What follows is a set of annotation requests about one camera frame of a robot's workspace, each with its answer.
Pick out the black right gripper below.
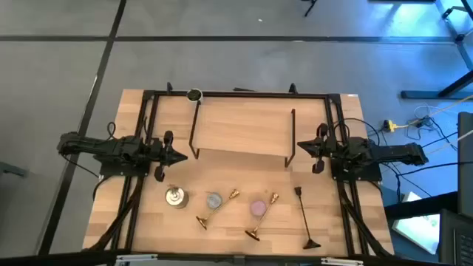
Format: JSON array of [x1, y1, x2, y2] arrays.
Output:
[[296, 123, 347, 174]]

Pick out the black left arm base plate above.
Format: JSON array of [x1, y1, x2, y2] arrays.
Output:
[[98, 162, 151, 177]]

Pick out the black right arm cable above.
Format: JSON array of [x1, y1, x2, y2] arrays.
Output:
[[334, 117, 381, 147]]

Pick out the black aluminium table frame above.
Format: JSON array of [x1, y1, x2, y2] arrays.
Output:
[[83, 81, 395, 259]]

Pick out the grey chair base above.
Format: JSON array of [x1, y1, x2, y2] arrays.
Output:
[[0, 161, 29, 178]]

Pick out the open laptop bright screen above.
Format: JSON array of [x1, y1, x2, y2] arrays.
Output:
[[391, 191, 441, 256]]

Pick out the small blue-grey candle tin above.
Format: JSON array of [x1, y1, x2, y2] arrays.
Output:
[[205, 191, 223, 211]]

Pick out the black floor cable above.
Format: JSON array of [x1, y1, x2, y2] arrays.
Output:
[[397, 160, 473, 200]]

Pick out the black keyboard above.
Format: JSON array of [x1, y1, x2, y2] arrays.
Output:
[[438, 208, 473, 266]]

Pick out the black tripod leg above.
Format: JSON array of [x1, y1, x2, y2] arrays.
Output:
[[301, 0, 319, 18]]

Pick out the gold candlestick holder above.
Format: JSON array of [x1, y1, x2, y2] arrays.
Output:
[[245, 192, 280, 242], [195, 188, 240, 231]]

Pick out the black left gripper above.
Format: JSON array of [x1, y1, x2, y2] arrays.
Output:
[[147, 130, 188, 183]]

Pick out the wooden shelf riser black legs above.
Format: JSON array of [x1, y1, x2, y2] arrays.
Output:
[[188, 98, 298, 168]]

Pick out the black desk leg frame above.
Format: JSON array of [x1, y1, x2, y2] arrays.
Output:
[[401, 0, 473, 100]]

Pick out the small pink candle tin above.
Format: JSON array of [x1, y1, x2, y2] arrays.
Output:
[[249, 199, 268, 218]]

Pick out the white pot with plant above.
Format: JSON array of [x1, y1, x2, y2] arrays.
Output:
[[186, 87, 204, 104]]

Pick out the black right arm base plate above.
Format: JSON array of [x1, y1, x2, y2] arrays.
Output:
[[330, 162, 382, 182]]

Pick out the dark computer monitor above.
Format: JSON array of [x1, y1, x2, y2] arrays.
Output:
[[457, 110, 473, 219]]

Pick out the silver frame bracket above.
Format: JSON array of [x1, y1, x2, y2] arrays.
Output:
[[115, 253, 159, 264], [320, 257, 365, 266]]

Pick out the tall silver candle tin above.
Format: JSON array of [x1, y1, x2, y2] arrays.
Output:
[[165, 183, 189, 210]]

